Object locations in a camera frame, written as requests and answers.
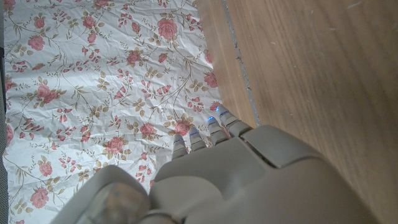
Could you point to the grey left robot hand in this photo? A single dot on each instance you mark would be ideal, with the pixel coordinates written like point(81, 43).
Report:
point(248, 186)

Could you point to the floral backdrop cloth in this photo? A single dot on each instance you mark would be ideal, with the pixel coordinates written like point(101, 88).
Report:
point(93, 77)

